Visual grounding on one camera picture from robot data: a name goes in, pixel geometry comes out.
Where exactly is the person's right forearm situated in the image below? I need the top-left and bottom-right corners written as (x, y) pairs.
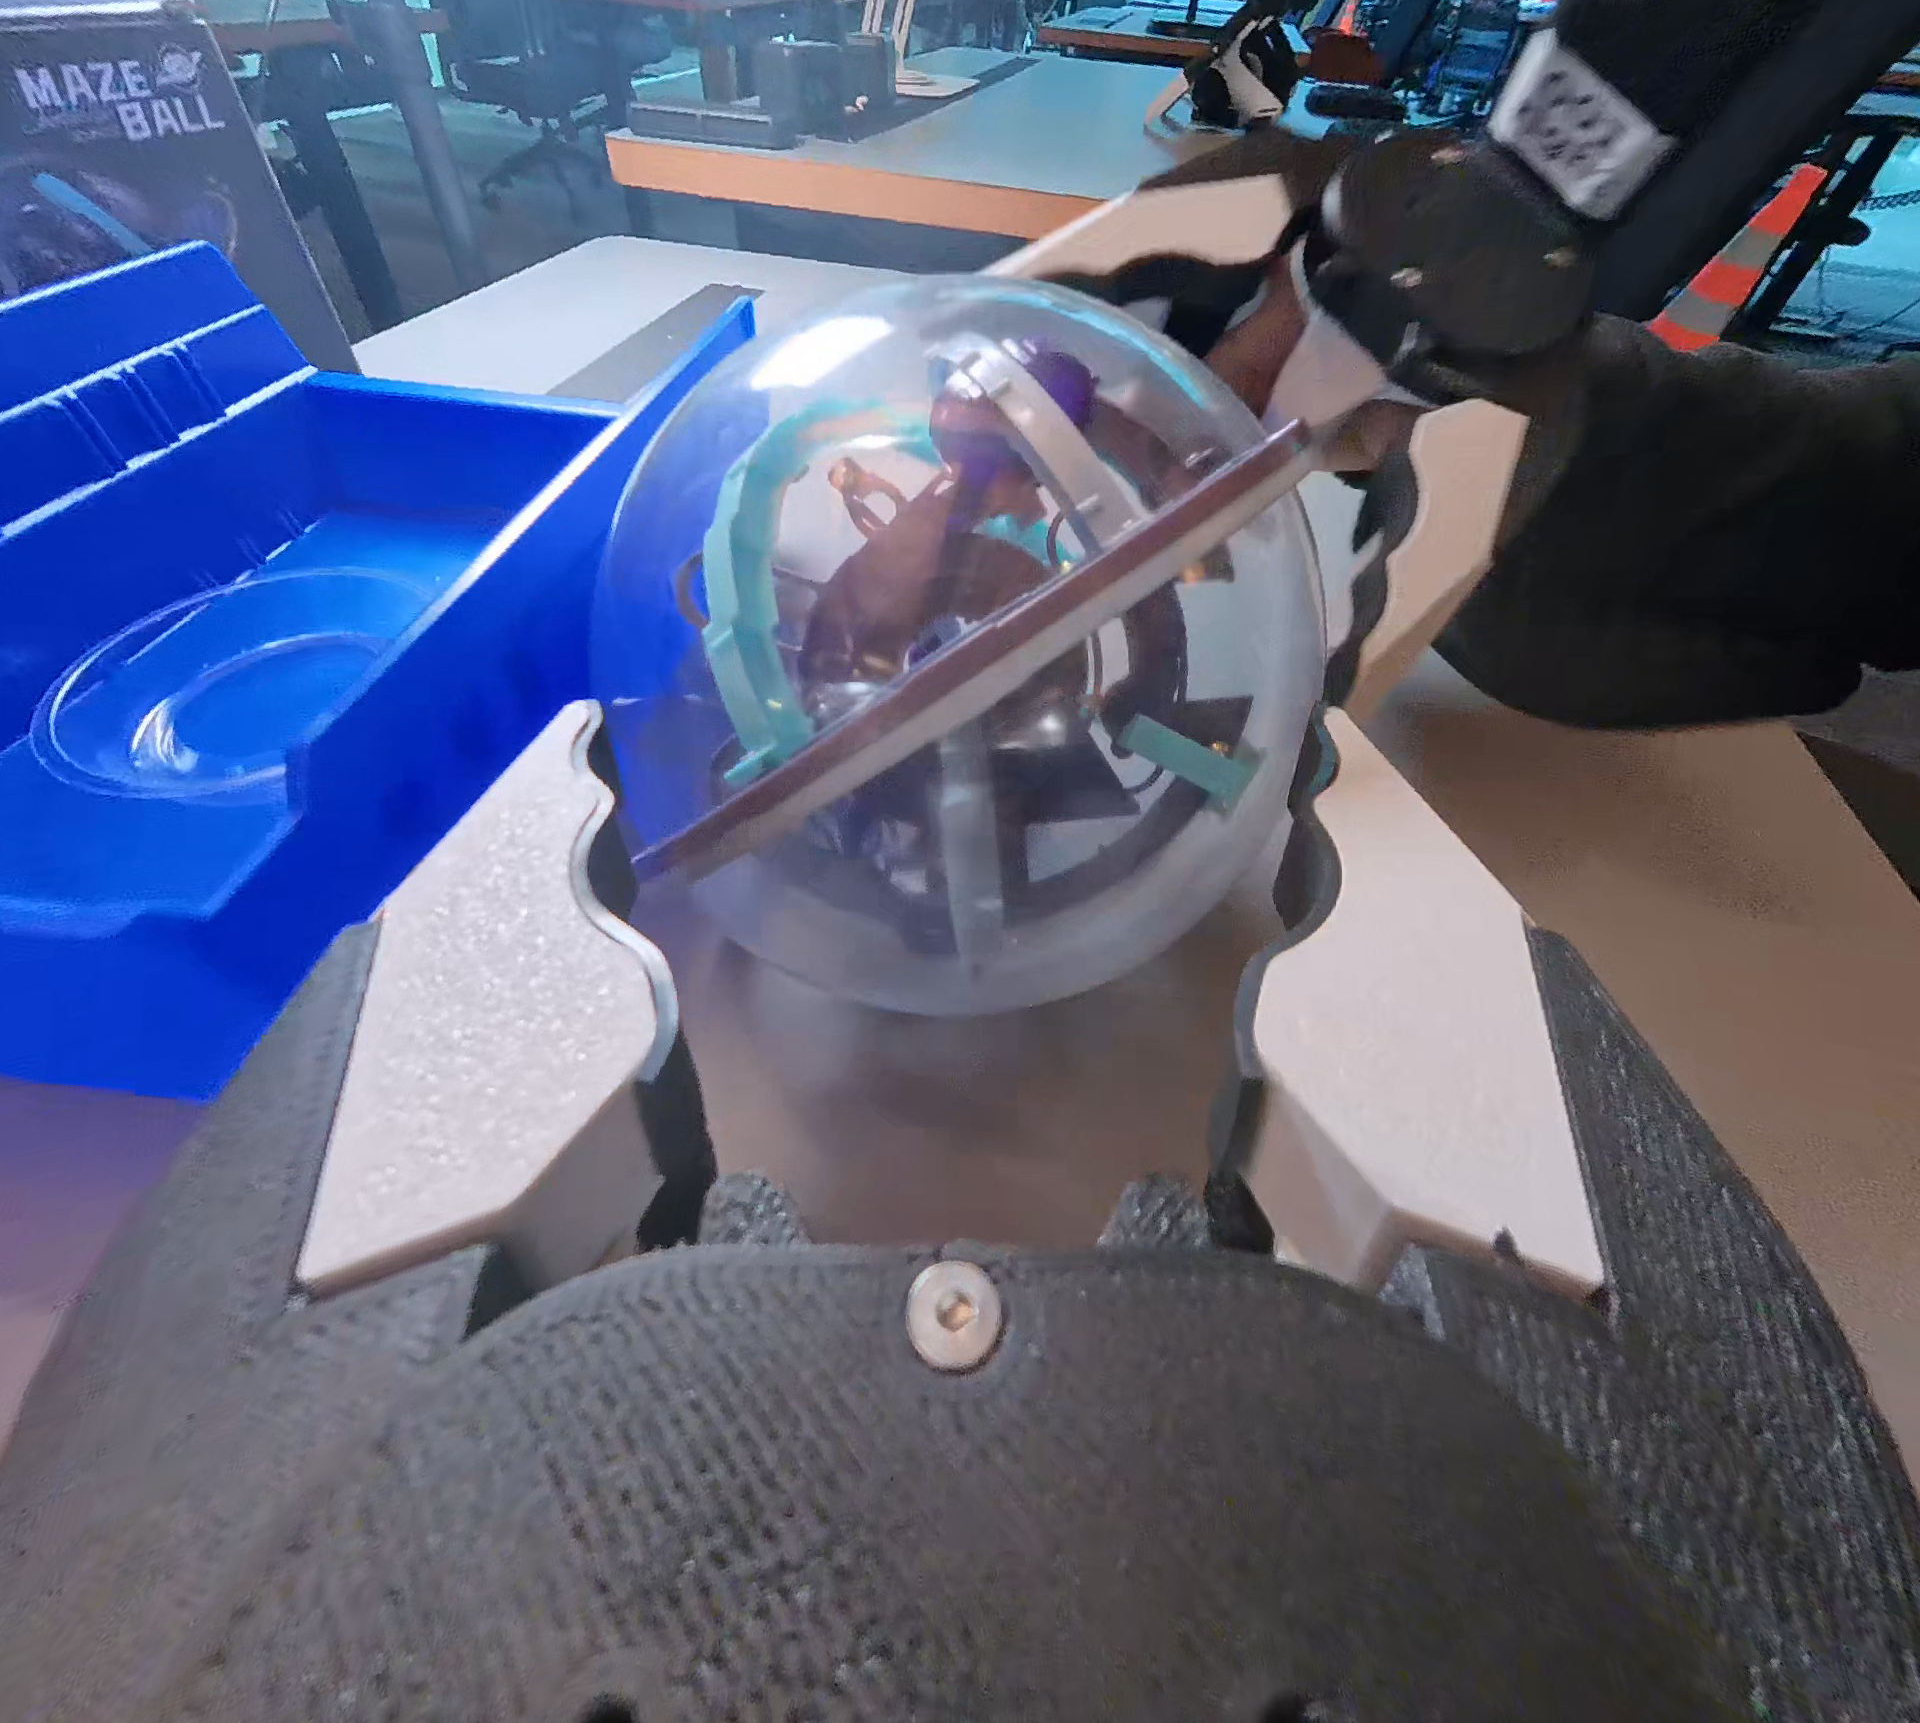
top-left (1440, 314), bottom-right (1920, 730)

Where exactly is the blue plastic tray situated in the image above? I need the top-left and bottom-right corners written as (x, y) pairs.
top-left (0, 246), bottom-right (758, 1102)

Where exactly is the wooden edged desk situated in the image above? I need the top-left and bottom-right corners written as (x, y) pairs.
top-left (610, 51), bottom-right (1277, 246)

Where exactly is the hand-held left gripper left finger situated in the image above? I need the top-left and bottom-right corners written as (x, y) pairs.
top-left (291, 704), bottom-right (686, 1296)

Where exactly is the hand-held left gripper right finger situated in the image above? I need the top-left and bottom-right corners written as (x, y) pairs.
top-left (1210, 704), bottom-right (1614, 1296)

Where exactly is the maze ball box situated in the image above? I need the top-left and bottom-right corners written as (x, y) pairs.
top-left (0, 0), bottom-right (361, 376)

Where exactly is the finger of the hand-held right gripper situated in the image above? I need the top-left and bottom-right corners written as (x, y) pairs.
top-left (989, 171), bottom-right (1321, 382)
top-left (1290, 404), bottom-right (1538, 706)

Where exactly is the clear maze ball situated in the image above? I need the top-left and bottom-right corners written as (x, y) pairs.
top-left (592, 276), bottom-right (1332, 1020)

